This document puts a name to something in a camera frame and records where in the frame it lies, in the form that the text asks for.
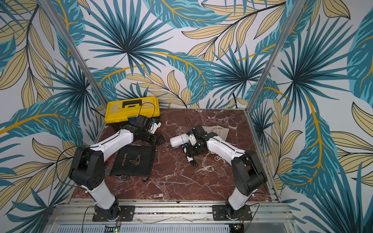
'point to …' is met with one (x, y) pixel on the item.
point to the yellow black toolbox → (119, 111)
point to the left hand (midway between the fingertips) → (159, 141)
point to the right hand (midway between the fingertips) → (191, 152)
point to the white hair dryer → (182, 140)
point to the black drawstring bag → (134, 160)
